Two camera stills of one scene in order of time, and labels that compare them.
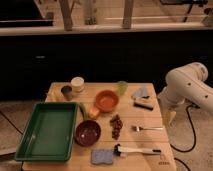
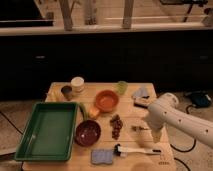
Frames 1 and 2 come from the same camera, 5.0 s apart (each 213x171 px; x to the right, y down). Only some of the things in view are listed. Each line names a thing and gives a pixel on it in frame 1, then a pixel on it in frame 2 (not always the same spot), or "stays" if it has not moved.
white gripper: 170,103 → 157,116
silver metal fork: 139,128 stays
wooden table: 120,126 stays
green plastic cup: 122,87 stays
